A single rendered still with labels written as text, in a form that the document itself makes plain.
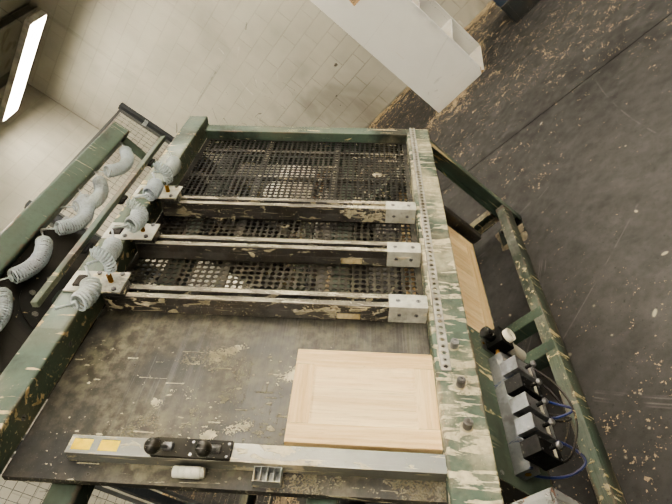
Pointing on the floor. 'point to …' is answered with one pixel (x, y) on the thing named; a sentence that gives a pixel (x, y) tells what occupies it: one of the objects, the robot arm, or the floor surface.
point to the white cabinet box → (412, 43)
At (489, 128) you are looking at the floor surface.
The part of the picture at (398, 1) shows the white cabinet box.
